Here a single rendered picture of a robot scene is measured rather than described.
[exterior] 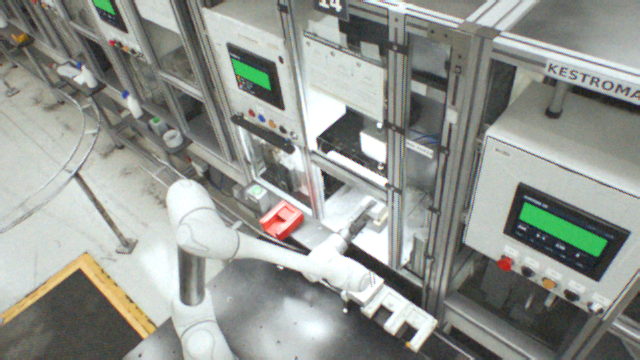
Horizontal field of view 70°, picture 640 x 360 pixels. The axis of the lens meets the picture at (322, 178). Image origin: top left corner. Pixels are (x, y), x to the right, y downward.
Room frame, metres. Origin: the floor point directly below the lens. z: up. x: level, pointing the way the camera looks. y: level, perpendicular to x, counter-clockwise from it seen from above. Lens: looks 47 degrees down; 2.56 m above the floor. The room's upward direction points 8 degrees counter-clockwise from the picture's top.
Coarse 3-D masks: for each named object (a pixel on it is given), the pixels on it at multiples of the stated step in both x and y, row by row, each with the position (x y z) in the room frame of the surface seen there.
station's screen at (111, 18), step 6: (96, 0) 2.23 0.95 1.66; (102, 0) 2.18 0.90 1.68; (108, 0) 2.13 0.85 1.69; (96, 6) 2.26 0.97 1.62; (102, 6) 2.20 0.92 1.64; (108, 6) 2.15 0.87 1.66; (102, 12) 2.23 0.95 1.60; (108, 12) 2.17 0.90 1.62; (114, 12) 2.12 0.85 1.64; (102, 18) 2.25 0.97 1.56; (108, 18) 2.20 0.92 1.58; (114, 18) 2.14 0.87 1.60; (114, 24) 2.17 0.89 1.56; (120, 24) 2.12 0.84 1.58
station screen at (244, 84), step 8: (232, 56) 1.48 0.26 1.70; (232, 64) 1.49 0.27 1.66; (248, 64) 1.42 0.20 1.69; (256, 64) 1.38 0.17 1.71; (264, 72) 1.36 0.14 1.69; (240, 80) 1.47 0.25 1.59; (248, 80) 1.43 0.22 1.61; (240, 88) 1.48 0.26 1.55; (248, 88) 1.44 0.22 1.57; (256, 88) 1.41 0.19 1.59; (264, 88) 1.37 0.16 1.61; (256, 96) 1.42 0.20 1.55; (264, 96) 1.38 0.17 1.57; (272, 96) 1.34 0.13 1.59; (272, 104) 1.35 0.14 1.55
